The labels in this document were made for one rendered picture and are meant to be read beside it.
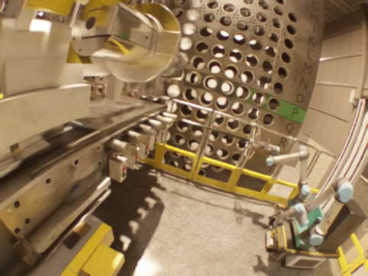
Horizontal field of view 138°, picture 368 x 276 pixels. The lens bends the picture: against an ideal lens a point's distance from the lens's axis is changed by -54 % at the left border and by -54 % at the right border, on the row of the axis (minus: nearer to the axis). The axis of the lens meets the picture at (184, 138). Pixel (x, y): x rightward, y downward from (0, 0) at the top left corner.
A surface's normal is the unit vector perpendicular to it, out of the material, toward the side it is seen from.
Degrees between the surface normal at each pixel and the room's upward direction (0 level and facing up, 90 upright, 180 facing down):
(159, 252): 0
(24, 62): 68
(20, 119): 90
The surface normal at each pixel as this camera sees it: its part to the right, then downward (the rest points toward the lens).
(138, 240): 0.22, -0.90
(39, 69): 0.96, -0.07
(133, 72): -0.22, 0.33
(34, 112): 0.95, 0.29
